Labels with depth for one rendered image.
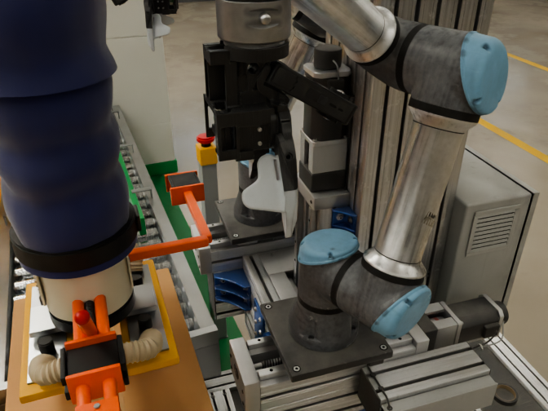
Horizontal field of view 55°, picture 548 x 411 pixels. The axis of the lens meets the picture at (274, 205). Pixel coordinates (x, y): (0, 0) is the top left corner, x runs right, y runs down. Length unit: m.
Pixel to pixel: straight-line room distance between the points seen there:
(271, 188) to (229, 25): 0.17
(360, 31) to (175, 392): 0.80
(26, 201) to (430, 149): 0.67
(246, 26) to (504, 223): 1.00
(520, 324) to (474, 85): 2.21
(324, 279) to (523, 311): 2.12
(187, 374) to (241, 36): 0.86
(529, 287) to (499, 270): 1.74
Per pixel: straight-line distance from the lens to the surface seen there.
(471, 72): 0.86
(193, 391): 1.20
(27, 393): 1.11
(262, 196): 0.57
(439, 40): 0.90
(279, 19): 0.54
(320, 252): 1.01
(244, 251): 1.54
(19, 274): 2.36
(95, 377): 0.91
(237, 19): 0.53
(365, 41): 0.88
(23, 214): 0.98
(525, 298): 3.15
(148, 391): 1.22
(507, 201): 1.37
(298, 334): 1.13
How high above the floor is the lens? 1.85
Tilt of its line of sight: 31 degrees down
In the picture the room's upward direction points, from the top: straight up
